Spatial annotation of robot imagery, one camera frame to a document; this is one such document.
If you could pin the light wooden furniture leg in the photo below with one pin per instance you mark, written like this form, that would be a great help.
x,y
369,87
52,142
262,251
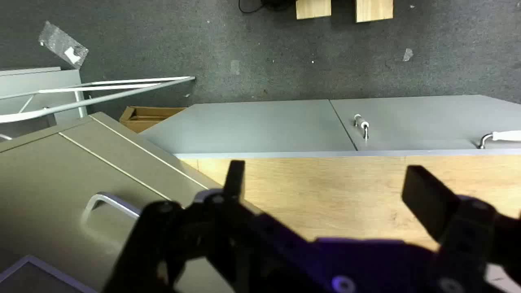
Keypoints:
x,y
312,9
374,9

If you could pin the silver cabinet lock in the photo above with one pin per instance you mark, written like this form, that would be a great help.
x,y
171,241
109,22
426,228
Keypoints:
x,y
361,127

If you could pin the beige filing cabinet drawer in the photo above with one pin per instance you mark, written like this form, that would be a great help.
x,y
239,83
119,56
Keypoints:
x,y
37,206

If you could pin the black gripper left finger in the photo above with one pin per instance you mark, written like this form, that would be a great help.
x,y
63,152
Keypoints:
x,y
216,238

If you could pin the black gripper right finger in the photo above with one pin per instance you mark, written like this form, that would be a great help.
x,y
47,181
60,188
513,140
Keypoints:
x,y
472,238

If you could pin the brown wooden box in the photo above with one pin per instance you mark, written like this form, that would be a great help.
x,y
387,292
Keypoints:
x,y
148,116

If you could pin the beige metal filing cabinet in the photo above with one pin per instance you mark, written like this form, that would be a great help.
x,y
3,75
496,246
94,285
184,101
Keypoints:
x,y
49,173

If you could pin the grey two-panel low cabinet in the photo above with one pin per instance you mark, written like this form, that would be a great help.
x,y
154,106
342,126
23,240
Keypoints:
x,y
260,127

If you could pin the small white paper scrap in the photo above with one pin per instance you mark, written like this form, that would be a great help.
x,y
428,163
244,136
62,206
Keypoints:
x,y
407,54

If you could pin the clear plastic bag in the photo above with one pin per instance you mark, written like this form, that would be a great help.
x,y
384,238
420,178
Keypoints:
x,y
62,46

